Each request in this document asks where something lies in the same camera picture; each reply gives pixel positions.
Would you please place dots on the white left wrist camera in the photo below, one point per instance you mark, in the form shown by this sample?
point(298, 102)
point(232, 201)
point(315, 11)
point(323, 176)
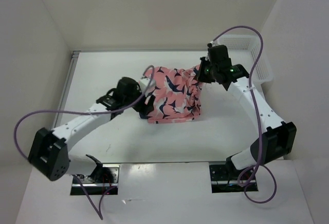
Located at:
point(145, 83)

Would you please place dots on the white plastic basket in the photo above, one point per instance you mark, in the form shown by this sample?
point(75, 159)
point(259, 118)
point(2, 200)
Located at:
point(244, 50)

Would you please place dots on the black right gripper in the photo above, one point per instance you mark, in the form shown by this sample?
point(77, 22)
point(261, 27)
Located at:
point(203, 78)

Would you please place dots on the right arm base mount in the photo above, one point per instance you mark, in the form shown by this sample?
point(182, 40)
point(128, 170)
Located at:
point(223, 180)

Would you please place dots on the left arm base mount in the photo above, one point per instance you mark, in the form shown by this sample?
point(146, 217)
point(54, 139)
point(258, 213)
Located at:
point(106, 182)

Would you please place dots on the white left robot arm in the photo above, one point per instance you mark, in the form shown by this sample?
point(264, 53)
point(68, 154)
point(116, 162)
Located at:
point(50, 149)

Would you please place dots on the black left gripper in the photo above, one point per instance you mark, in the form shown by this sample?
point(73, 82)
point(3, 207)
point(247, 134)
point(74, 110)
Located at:
point(145, 110)

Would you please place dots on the pink shark print shorts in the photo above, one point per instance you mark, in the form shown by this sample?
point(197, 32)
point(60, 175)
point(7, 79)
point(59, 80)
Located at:
point(177, 95)

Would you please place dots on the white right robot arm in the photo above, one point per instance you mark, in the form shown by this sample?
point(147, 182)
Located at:
point(276, 137)

